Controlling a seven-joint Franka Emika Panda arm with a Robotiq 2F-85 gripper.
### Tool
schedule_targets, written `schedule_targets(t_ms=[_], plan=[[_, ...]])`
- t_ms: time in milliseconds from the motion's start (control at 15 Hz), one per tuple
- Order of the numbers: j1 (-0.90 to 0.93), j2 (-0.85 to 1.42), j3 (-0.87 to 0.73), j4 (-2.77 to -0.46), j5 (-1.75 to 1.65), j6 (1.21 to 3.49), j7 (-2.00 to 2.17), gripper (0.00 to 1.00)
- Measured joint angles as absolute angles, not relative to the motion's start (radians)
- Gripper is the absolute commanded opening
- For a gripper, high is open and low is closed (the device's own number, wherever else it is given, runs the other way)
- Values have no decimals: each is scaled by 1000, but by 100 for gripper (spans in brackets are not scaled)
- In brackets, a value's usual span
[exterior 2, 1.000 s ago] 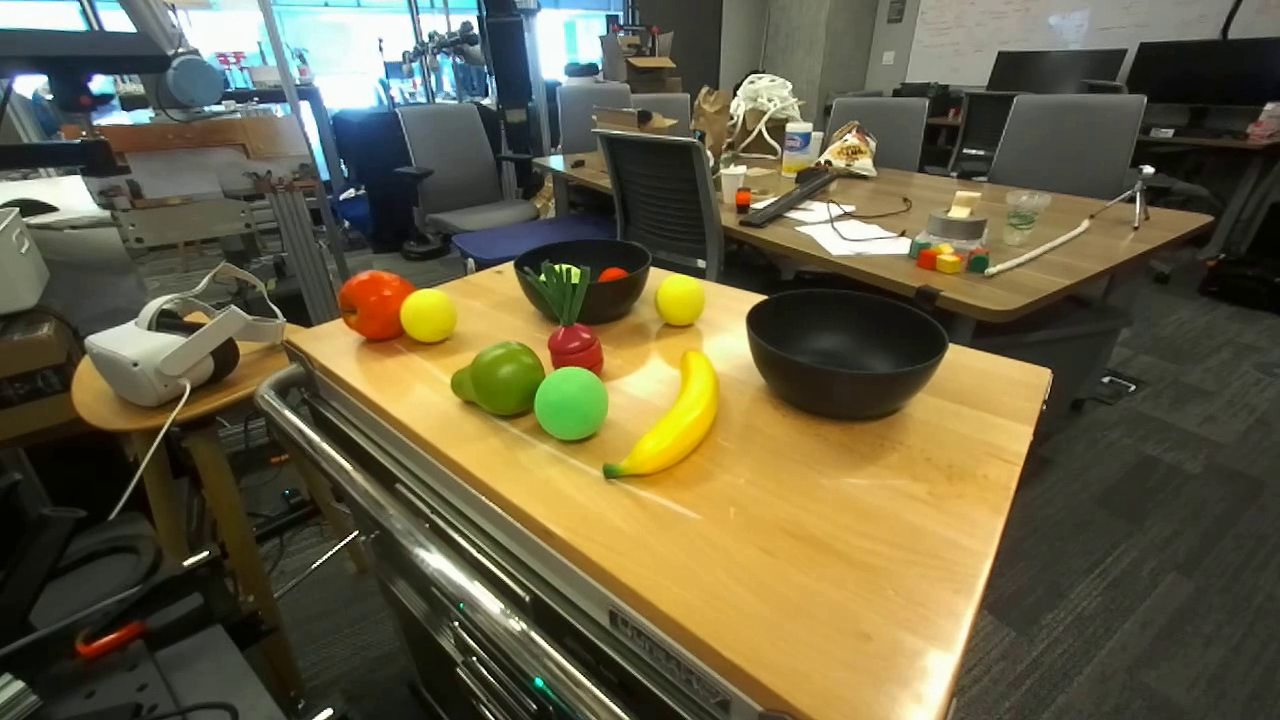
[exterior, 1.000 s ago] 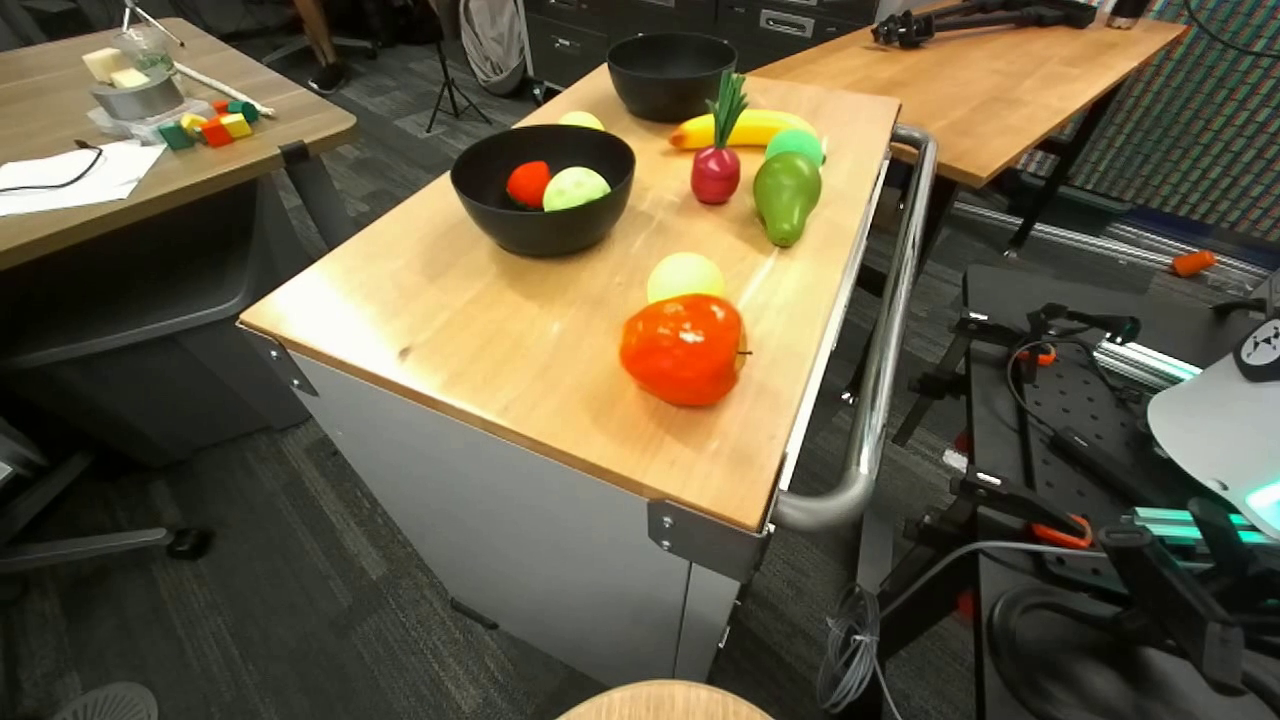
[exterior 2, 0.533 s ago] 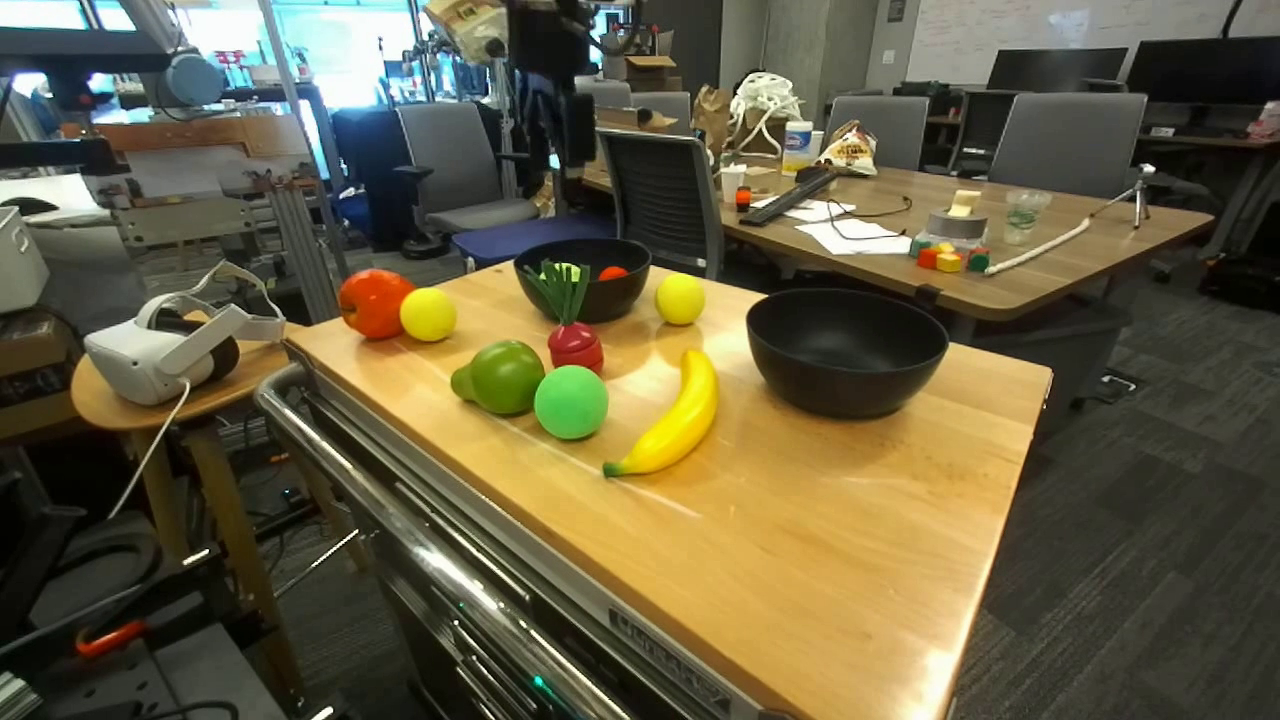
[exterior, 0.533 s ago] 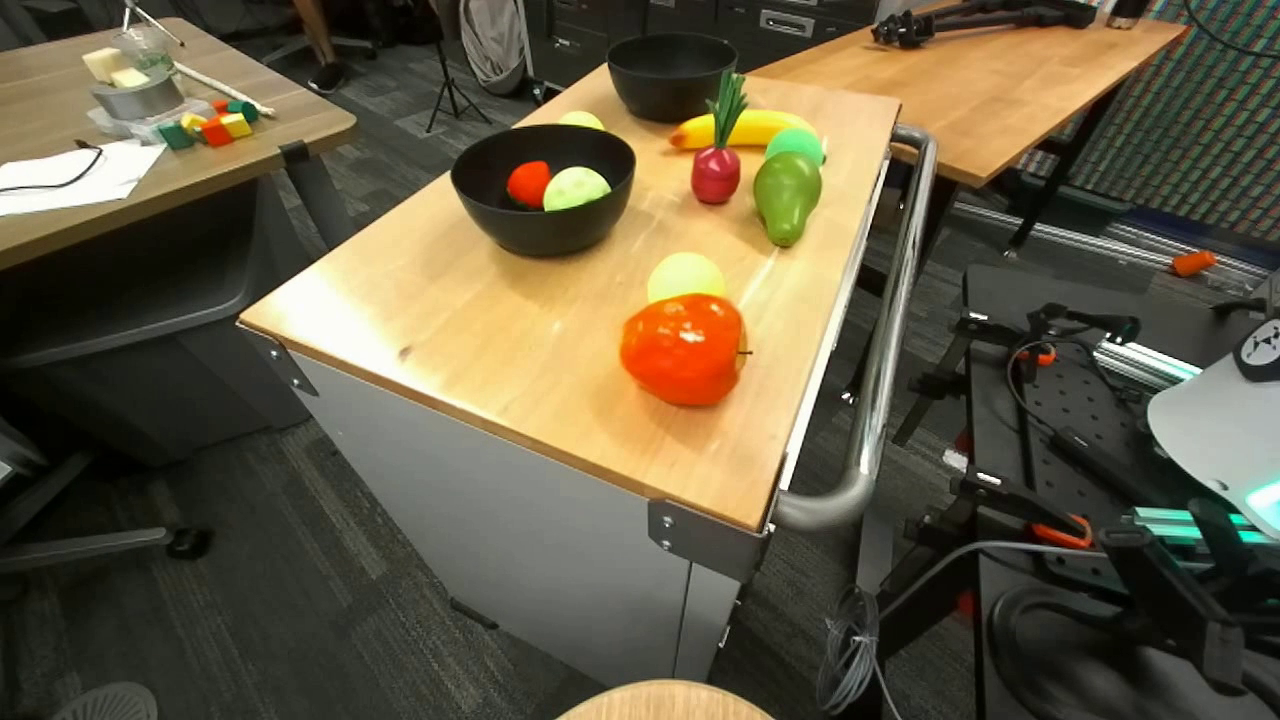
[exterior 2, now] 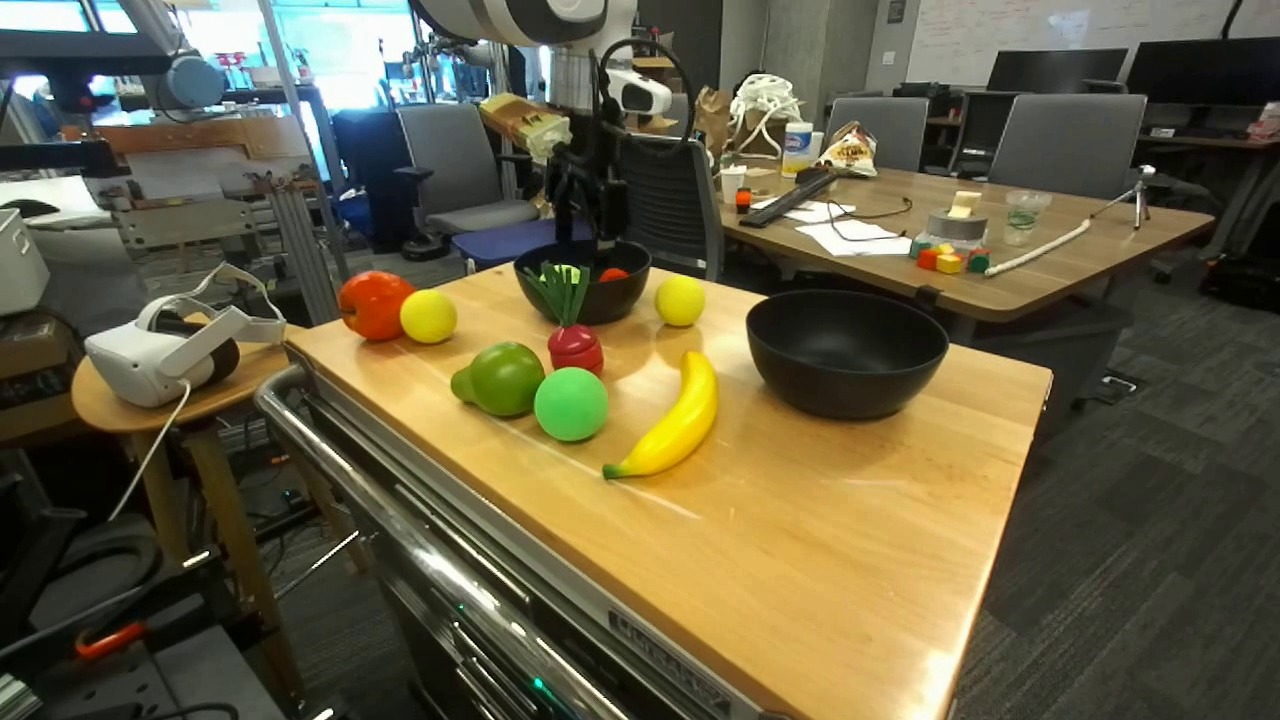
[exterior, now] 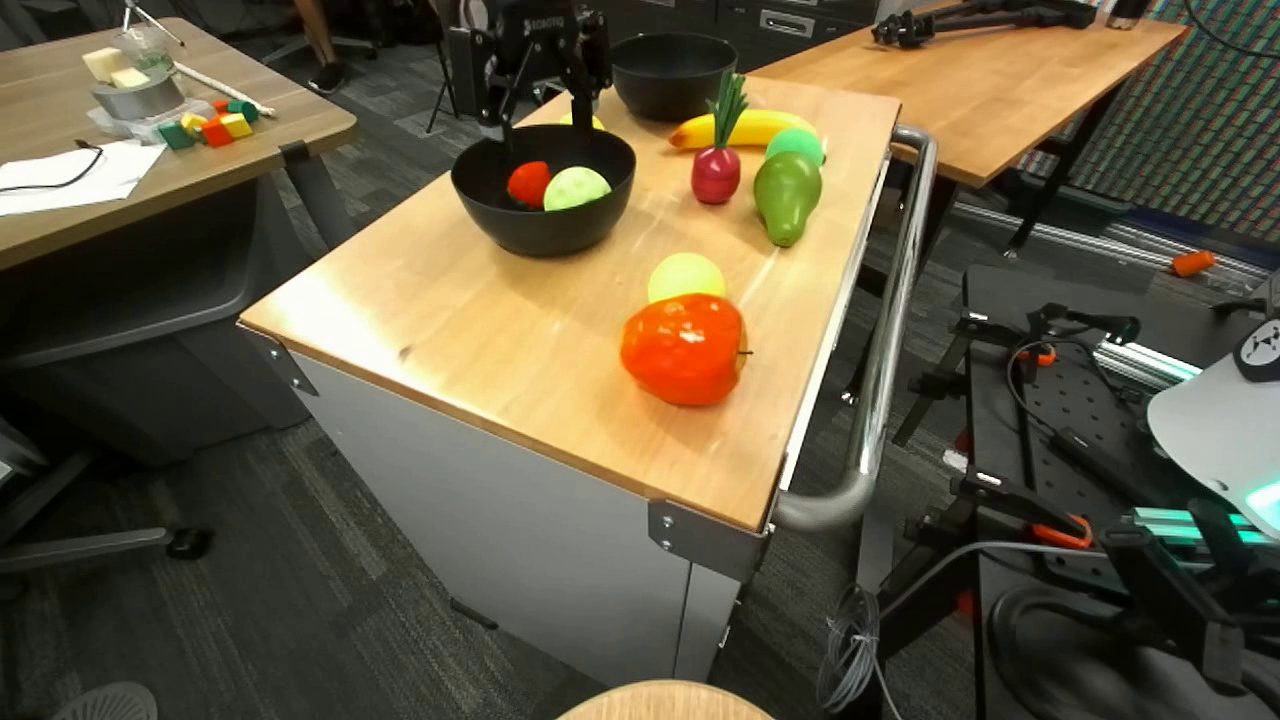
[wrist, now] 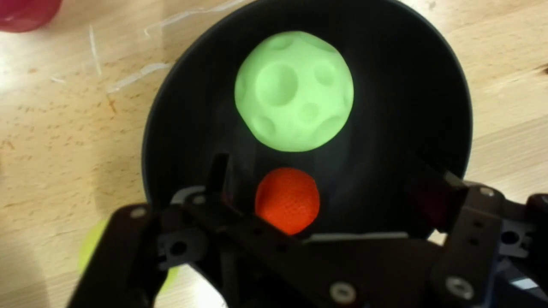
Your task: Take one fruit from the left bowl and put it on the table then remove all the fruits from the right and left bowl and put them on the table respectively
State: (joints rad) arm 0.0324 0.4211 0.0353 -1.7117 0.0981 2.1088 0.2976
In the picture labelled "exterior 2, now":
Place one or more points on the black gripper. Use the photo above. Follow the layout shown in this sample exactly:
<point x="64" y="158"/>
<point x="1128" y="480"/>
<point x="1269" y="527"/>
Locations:
<point x="584" y="167"/>

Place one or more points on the small red fruit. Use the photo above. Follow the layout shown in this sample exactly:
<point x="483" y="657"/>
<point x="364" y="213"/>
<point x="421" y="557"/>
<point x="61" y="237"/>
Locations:
<point x="614" y="276"/>

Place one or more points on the yellow round fruit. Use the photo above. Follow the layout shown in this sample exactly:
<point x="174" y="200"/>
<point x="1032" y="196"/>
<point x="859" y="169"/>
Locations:
<point x="683" y="297"/>
<point x="431" y="313"/>

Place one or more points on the red apple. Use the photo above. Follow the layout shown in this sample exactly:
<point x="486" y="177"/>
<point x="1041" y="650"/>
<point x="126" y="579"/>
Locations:
<point x="579" y="350"/>
<point x="373" y="305"/>

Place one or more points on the olive green pear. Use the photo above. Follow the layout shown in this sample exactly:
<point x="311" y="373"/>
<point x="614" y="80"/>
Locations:
<point x="505" y="379"/>

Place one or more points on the bright green round fruit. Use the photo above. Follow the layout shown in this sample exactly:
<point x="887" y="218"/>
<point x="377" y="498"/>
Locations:
<point x="571" y="407"/>

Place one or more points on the yellow plastic banana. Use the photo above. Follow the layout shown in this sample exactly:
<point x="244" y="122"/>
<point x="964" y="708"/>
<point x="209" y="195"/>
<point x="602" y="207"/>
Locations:
<point x="673" y="426"/>

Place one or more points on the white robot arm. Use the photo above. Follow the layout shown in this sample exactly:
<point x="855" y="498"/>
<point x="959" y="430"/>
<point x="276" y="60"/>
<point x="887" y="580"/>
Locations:
<point x="520" y="19"/>

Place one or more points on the black round bowl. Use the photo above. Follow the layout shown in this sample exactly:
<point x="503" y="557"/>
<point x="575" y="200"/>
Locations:
<point x="622" y="305"/>
<point x="846" y="373"/>

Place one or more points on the black office chair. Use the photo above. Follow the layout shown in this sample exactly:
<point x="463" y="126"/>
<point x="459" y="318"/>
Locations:
<point x="683" y="200"/>

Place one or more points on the blue chair seat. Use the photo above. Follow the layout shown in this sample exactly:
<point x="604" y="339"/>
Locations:
<point x="503" y="240"/>

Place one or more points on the black keyboard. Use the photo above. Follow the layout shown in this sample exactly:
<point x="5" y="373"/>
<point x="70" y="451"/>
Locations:
<point x="795" y="195"/>

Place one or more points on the clear water bottle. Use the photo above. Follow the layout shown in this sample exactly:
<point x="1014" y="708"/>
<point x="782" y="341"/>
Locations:
<point x="796" y="143"/>

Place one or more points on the white paper sheet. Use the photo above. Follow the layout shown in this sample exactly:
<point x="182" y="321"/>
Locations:
<point x="855" y="237"/>

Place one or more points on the beige crumpled bag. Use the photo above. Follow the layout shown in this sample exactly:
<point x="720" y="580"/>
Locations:
<point x="848" y="150"/>

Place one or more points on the red toy block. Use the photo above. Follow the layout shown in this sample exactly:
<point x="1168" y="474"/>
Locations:
<point x="928" y="256"/>

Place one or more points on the yellow toy block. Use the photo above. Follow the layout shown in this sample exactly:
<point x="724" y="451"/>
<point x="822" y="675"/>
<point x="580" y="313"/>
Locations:
<point x="951" y="256"/>

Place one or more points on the clear container yellow notes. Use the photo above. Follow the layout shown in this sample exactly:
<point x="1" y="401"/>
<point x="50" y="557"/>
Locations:
<point x="959" y="221"/>

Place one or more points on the round wooden stool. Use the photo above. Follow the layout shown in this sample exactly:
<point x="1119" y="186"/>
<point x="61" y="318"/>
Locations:
<point x="263" y="363"/>

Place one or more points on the white tool cart cabinet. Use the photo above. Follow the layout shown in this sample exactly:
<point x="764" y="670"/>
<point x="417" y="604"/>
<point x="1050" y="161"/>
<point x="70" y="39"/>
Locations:
<point x="534" y="592"/>

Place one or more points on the green toy block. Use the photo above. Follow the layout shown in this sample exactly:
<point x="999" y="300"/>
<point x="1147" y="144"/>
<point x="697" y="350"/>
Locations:
<point x="982" y="260"/>

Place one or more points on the clear plastic cup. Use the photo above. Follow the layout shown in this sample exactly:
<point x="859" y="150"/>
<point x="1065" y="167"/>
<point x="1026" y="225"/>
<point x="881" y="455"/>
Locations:
<point x="1030" y="207"/>

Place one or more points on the white rod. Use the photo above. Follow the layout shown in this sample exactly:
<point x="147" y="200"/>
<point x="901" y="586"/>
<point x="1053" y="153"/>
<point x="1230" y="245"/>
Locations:
<point x="1053" y="240"/>

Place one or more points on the white VR headset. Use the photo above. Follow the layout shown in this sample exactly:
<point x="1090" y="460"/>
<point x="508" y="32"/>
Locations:
<point x="147" y="363"/>

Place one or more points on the wooden office desk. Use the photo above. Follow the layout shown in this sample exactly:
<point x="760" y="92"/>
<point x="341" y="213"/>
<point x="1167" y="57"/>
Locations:
<point x="1065" y="260"/>

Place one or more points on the black computer monitor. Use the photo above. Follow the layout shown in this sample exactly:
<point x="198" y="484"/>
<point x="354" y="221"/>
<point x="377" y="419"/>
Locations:
<point x="1060" y="67"/>
<point x="1203" y="67"/>

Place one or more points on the small silver tripod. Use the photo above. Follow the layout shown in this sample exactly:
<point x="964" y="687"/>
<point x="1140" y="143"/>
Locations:
<point x="1147" y="195"/>

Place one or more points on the white box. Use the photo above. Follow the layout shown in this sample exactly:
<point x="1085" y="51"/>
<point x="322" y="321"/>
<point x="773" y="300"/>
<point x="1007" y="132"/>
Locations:
<point x="22" y="260"/>

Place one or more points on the aluminium frame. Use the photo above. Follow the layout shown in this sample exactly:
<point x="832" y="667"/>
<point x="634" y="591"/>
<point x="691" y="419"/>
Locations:
<point x="307" y="240"/>

